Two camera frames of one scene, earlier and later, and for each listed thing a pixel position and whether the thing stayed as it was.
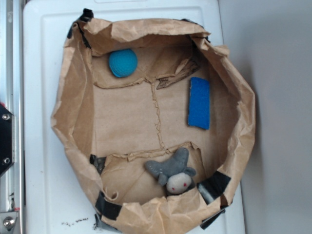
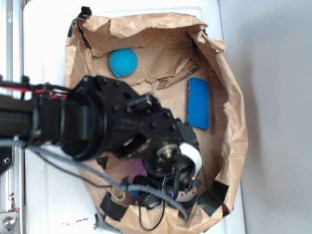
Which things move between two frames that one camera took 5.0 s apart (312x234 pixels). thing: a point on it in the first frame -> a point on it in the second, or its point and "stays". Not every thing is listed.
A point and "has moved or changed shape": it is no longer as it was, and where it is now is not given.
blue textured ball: x=123 y=63 stays
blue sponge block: x=199 y=103 stays
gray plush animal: x=177 y=178 has moved or changed shape
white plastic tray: x=57 y=199 stays
